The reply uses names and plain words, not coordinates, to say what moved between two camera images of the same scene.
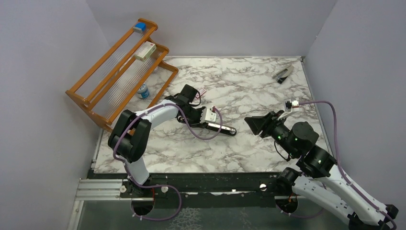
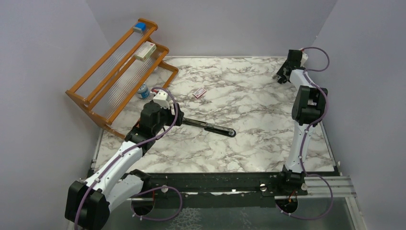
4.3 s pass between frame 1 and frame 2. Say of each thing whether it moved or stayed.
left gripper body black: moved
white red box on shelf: stayed
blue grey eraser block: stayed
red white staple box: stayed
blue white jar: stayed
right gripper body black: moved
